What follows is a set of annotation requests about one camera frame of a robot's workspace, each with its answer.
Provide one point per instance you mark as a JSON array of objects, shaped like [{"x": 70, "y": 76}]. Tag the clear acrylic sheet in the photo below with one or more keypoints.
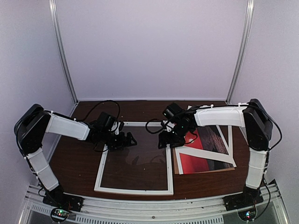
[{"x": 140, "y": 167}]

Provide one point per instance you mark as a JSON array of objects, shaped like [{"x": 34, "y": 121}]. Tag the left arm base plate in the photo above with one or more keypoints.
[{"x": 57, "y": 198}]

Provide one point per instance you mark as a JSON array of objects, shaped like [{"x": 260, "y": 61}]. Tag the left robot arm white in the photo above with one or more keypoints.
[{"x": 36, "y": 123}]

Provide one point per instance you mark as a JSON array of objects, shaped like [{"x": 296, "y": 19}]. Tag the white picture frame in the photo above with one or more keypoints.
[{"x": 168, "y": 192}]

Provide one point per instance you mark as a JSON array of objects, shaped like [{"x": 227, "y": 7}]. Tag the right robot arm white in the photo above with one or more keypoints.
[{"x": 251, "y": 116}]

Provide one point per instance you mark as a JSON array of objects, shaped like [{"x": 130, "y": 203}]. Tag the white mat board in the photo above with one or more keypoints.
[{"x": 210, "y": 157}]

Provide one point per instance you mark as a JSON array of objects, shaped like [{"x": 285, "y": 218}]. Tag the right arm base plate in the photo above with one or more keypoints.
[{"x": 249, "y": 197}]

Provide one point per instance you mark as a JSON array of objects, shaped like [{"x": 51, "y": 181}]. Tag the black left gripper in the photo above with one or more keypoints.
[{"x": 121, "y": 143}]

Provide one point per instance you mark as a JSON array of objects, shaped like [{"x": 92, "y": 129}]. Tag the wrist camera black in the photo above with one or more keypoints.
[
  {"x": 171, "y": 110},
  {"x": 106, "y": 120}
]

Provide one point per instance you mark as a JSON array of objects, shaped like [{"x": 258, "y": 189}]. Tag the brown backing board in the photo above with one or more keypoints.
[{"x": 205, "y": 171}]

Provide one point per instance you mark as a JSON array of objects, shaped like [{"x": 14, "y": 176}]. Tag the left controller board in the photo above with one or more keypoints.
[{"x": 59, "y": 215}]

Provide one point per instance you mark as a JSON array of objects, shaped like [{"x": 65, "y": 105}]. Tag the aluminium front rail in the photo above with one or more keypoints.
[{"x": 209, "y": 210}]

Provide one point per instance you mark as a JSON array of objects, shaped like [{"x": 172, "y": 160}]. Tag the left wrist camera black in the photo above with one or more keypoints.
[{"x": 106, "y": 120}]

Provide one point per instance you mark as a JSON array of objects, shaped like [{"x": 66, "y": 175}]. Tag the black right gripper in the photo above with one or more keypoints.
[{"x": 166, "y": 139}]

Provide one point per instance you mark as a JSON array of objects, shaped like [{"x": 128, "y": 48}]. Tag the red and dark photo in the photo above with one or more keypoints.
[{"x": 194, "y": 163}]

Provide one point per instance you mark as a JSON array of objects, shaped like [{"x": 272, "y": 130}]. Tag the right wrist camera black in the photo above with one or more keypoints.
[{"x": 171, "y": 110}]

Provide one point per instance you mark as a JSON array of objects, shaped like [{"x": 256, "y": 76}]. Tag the aluminium corner post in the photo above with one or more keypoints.
[
  {"x": 62, "y": 55},
  {"x": 242, "y": 49}
]

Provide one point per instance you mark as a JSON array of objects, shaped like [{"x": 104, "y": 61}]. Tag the aluminium corner post right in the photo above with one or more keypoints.
[{"x": 242, "y": 49}]

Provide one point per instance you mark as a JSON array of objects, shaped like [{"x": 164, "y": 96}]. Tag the aluminium corner post left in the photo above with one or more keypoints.
[{"x": 62, "y": 55}]

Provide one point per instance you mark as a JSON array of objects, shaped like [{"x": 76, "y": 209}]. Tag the right controller board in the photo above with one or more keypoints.
[{"x": 247, "y": 215}]

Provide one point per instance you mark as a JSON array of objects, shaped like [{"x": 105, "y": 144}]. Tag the controller board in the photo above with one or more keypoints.
[
  {"x": 247, "y": 215},
  {"x": 59, "y": 215}
]

